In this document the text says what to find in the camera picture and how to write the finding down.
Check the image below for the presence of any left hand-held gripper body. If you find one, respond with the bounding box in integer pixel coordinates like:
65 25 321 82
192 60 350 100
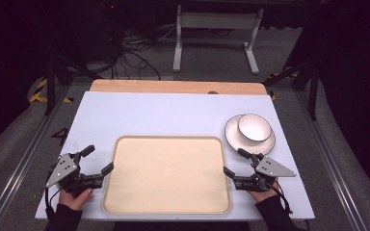
45 152 105 196

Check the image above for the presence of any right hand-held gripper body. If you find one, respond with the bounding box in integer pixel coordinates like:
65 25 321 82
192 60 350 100
233 152 297 193

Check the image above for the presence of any white plate with dark rim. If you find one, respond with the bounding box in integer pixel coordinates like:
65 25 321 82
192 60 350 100
224 114 277 156

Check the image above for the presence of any white bowl with dark rim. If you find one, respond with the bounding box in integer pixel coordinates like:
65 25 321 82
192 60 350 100
236 113 273 143

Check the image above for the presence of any beige plastic tray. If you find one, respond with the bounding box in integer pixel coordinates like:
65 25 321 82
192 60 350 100
101 135 232 216

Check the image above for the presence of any person's right hand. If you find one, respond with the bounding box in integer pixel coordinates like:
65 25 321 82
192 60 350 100
246 181 281 204

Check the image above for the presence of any person's left hand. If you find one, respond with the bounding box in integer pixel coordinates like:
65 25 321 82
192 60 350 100
58 188 94 212

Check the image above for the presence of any black tape floor mark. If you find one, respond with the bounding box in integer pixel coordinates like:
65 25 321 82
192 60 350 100
51 127 69 147

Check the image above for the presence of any white board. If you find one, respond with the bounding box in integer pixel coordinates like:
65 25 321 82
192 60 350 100
34 90 316 221

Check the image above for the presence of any wooden table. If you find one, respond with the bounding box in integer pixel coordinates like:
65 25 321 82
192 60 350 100
90 79 268 96

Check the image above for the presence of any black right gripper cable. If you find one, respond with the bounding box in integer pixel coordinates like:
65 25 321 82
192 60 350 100
269 181 294 216

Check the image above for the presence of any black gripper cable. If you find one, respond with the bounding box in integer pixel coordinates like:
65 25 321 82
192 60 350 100
43 187 63 219
269 181 294 216

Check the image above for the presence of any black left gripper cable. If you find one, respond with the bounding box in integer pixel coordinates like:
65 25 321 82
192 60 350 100
43 187 63 219

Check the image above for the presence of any aluminium floor rail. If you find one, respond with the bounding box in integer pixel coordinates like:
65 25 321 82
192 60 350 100
0 84 72 231
293 90 370 231

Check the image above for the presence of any tangle of black floor cables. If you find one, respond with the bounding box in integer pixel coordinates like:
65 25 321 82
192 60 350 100
109 30 177 81

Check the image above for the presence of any white metal stand frame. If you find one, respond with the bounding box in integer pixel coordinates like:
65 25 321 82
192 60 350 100
172 4 265 75

